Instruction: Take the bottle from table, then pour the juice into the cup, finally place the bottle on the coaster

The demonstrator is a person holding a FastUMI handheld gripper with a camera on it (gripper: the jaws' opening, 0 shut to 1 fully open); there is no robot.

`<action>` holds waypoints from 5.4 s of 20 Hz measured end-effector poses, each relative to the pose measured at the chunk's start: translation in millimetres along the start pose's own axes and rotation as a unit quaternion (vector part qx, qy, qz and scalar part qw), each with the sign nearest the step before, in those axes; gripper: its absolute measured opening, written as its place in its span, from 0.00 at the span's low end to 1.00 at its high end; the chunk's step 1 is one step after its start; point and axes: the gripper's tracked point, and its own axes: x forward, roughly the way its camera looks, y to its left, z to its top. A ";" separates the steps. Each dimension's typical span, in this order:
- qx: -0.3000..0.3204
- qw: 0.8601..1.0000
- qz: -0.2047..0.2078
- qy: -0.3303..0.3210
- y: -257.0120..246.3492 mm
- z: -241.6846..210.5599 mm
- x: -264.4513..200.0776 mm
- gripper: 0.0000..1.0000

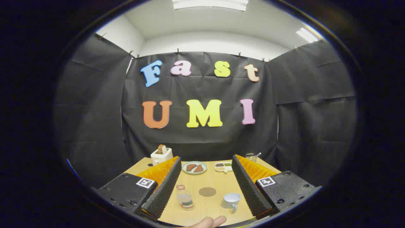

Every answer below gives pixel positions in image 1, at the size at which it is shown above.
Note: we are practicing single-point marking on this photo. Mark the small ceiling light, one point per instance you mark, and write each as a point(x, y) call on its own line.
point(307, 34)

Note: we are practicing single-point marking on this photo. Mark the round brown coaster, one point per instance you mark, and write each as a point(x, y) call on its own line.
point(207, 192)

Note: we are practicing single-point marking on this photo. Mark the wooden table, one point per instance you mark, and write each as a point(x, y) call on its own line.
point(208, 210)

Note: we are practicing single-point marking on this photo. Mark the brown bread slice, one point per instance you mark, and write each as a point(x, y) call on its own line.
point(162, 149)

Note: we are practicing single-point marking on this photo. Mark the brown meat piece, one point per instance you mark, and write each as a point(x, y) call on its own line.
point(190, 167)
point(199, 169)

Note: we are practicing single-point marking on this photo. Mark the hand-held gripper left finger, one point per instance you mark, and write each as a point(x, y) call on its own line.
point(164, 190)

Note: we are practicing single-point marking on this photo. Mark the white divided condiment dish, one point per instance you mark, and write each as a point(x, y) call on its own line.
point(223, 167)

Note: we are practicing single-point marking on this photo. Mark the white toaster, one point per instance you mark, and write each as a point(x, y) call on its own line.
point(161, 157)

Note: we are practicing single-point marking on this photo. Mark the long ceiling light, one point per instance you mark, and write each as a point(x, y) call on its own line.
point(210, 3)

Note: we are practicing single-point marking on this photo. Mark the black backdrop cloth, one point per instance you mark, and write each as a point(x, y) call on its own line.
point(202, 142)

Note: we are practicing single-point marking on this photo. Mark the clear plastic juice bottle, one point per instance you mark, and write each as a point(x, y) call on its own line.
point(185, 202)

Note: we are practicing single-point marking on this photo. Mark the clear glass with spoon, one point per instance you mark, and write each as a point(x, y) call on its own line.
point(251, 157)

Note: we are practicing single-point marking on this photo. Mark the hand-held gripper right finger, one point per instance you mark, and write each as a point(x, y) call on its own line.
point(250, 190)

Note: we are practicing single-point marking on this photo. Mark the pale green plate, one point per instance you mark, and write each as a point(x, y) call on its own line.
point(202, 164)

